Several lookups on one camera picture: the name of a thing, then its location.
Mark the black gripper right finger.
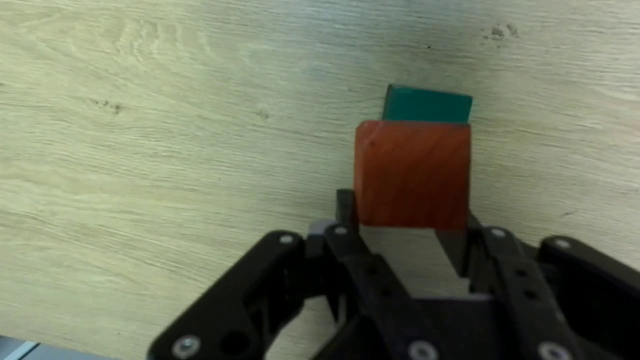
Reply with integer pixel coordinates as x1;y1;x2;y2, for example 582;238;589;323
435;211;640;360

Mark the green cube block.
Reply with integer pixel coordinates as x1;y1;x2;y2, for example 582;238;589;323
382;82;475;126

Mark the grey metal edge strip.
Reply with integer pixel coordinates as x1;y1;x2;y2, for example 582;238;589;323
0;335;43;360

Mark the orange cube block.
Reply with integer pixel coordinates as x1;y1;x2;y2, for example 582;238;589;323
352;118;473;232

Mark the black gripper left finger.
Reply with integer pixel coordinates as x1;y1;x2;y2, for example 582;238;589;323
145;189;435;360

